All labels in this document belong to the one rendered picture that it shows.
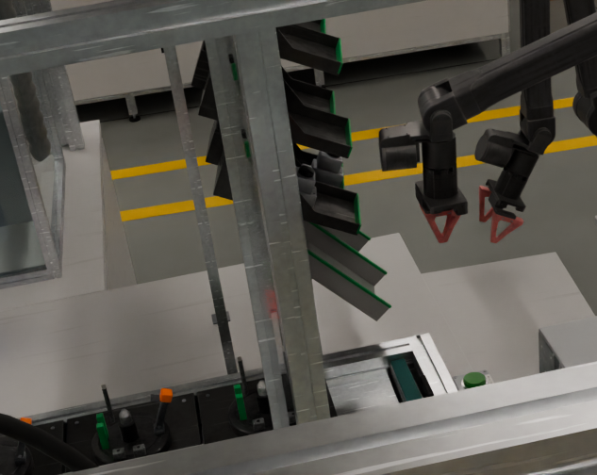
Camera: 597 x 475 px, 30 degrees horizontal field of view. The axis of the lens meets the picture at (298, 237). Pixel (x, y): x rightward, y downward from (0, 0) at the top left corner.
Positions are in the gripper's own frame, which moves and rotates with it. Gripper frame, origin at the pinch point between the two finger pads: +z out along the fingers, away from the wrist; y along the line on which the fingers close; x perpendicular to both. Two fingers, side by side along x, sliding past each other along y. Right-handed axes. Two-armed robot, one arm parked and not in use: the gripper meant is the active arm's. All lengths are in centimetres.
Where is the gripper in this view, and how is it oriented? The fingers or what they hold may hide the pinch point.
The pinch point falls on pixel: (442, 237)
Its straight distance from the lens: 194.8
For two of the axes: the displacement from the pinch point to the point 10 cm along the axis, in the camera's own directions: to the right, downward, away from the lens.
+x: 9.8, -1.7, 0.9
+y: 1.6, 4.7, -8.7
